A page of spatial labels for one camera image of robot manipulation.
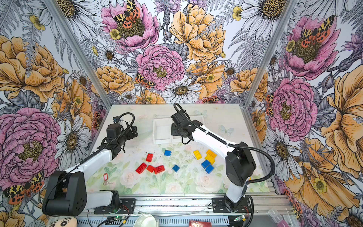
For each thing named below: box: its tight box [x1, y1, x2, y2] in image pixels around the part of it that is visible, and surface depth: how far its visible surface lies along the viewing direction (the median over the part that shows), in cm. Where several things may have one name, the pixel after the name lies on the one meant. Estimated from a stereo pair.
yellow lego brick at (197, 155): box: [192, 149, 203, 160], surface depth 94 cm
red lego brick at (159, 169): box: [153, 165, 166, 175], surface depth 88 cm
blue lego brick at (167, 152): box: [164, 149, 172, 157], surface depth 96 cm
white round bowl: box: [133, 213, 158, 227], surface depth 71 cm
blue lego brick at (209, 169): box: [205, 164, 215, 175], surface depth 88 cm
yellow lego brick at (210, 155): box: [204, 149, 217, 162], surface depth 93 cm
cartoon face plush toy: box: [43, 212, 81, 227], surface depth 65 cm
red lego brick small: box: [146, 164, 155, 174], surface depth 88 cm
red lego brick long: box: [135, 162, 147, 175], surface depth 89 cm
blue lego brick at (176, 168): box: [172, 164, 181, 173], surface depth 88 cm
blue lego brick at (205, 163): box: [200, 159, 211, 169], surface depth 90 cm
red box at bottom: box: [189, 220, 212, 227], surface depth 67 cm
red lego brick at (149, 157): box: [146, 153, 154, 163], surface depth 93 cm
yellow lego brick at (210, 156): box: [204, 151, 217, 166], surface depth 93 cm
